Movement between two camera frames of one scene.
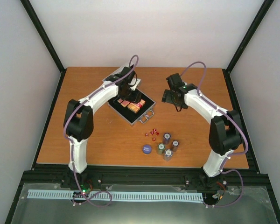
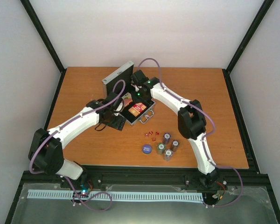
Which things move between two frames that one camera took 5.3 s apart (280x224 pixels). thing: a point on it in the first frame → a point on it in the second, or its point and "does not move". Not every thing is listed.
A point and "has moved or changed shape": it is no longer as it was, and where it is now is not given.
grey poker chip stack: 168,155 does not move
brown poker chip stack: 175,145 does not move
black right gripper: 167,98 → 135,100
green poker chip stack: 160,148 does not move
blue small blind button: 146,149 does not move
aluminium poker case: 143,114 does not move
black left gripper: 136,97 → 119,124
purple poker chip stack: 166,138 does not move
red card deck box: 123,103 has moved or changed shape
